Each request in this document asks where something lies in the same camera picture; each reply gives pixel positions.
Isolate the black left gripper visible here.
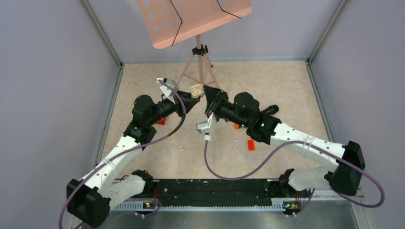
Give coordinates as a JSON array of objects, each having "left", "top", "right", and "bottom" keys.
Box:
[{"left": 148, "top": 90, "right": 200, "bottom": 125}]

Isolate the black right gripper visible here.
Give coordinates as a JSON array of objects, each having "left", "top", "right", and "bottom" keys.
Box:
[{"left": 203, "top": 85, "right": 250, "bottom": 129}]

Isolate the beige charging case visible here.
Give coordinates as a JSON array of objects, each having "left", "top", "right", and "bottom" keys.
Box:
[{"left": 190, "top": 84, "right": 204, "bottom": 98}]

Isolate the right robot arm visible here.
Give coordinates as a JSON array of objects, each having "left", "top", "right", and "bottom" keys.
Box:
[{"left": 202, "top": 85, "right": 365, "bottom": 197}]

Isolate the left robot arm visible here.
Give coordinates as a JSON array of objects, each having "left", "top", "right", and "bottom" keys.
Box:
[{"left": 64, "top": 91, "right": 204, "bottom": 228}]

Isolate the red white grid block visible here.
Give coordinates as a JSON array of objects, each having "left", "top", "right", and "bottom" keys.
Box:
[{"left": 156, "top": 117, "right": 167, "bottom": 125}]

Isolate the red rectangular block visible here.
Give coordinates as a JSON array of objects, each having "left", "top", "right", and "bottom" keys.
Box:
[{"left": 247, "top": 139, "right": 255, "bottom": 151}]

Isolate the pink music stand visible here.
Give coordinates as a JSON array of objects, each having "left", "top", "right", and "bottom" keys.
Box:
[{"left": 136, "top": 0, "right": 252, "bottom": 87}]

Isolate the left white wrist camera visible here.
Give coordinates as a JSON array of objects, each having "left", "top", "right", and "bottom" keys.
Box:
[{"left": 157, "top": 78, "right": 179, "bottom": 104}]

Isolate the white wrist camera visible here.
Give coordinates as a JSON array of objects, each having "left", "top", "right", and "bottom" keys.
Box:
[
  {"left": 196, "top": 113, "right": 216, "bottom": 142},
  {"left": 157, "top": 78, "right": 179, "bottom": 104}
]

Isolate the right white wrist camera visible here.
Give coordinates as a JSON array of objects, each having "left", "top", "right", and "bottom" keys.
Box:
[{"left": 196, "top": 113, "right": 216, "bottom": 142}]

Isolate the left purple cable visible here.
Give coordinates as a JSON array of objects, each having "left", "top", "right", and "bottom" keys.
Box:
[{"left": 58, "top": 79, "right": 187, "bottom": 229}]

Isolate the purple cable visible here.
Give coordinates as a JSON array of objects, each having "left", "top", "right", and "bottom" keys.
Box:
[
  {"left": 58, "top": 79, "right": 187, "bottom": 229},
  {"left": 203, "top": 135, "right": 386, "bottom": 217}
]

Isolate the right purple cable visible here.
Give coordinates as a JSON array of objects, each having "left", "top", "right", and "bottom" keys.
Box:
[{"left": 203, "top": 135, "right": 386, "bottom": 217}]

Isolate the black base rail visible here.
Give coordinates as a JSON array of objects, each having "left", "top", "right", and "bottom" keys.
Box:
[{"left": 126, "top": 169, "right": 314, "bottom": 213}]

